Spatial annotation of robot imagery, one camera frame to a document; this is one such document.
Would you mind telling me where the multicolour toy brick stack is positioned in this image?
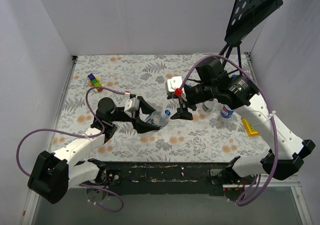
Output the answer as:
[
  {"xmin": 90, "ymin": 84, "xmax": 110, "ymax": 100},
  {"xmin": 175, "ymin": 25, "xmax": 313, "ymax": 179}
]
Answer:
[{"xmin": 87, "ymin": 73, "xmax": 103, "ymax": 93}]

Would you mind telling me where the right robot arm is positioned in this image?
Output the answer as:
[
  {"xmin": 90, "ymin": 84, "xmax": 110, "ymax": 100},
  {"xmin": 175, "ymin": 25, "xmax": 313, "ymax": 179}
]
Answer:
[{"xmin": 165, "ymin": 56, "xmax": 315, "ymax": 184}]

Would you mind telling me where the clear bottle silver label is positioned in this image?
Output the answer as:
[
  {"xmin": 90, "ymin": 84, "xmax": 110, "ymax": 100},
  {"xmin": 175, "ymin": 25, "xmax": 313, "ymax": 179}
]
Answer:
[{"xmin": 145, "ymin": 110, "xmax": 170, "ymax": 129}]

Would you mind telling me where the clear bottle black label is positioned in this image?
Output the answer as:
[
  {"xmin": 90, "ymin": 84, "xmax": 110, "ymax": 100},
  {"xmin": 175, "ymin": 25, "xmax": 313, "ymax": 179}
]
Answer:
[{"xmin": 202, "ymin": 100, "xmax": 215, "ymax": 113}]

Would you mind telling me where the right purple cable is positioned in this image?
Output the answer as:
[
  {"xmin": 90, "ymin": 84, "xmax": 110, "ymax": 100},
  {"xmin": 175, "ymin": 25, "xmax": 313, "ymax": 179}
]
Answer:
[{"xmin": 179, "ymin": 54, "xmax": 279, "ymax": 207}]

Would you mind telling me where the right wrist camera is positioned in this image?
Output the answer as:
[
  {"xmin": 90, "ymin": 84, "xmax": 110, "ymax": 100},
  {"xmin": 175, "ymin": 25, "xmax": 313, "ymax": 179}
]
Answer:
[{"xmin": 165, "ymin": 76, "xmax": 187, "ymax": 101}]

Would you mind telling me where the white blue bottle cap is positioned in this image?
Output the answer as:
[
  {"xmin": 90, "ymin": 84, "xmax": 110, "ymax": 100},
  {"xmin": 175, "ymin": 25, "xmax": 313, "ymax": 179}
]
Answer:
[{"xmin": 164, "ymin": 109, "xmax": 171, "ymax": 117}]

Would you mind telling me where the blue label bottle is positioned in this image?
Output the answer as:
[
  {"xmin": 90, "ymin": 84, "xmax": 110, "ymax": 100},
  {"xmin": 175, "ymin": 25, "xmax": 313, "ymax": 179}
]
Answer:
[{"xmin": 220, "ymin": 104, "xmax": 234, "ymax": 119}]

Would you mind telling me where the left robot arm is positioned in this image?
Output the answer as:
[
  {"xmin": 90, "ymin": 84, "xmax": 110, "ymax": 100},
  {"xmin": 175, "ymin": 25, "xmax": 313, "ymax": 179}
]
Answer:
[{"xmin": 27, "ymin": 95, "xmax": 159, "ymax": 204}]

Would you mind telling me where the black music stand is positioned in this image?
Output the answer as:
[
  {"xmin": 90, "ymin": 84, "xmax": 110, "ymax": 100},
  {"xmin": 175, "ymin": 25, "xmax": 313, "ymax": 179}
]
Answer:
[{"xmin": 218, "ymin": 0, "xmax": 286, "ymax": 68}]

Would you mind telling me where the black base beam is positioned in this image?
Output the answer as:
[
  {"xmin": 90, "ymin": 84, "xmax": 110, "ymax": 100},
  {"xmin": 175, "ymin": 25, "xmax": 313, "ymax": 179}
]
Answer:
[{"xmin": 84, "ymin": 161, "xmax": 248, "ymax": 196}]

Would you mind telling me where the floral table cloth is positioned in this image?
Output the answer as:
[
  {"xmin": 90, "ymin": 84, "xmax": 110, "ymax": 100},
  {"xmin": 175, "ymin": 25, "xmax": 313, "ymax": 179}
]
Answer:
[{"xmin": 57, "ymin": 54, "xmax": 269, "ymax": 162}]

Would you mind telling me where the yellow green toy brick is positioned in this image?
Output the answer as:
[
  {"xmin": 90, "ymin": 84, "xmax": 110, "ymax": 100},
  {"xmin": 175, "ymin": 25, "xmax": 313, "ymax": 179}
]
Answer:
[{"xmin": 241, "ymin": 117, "xmax": 260, "ymax": 137}]

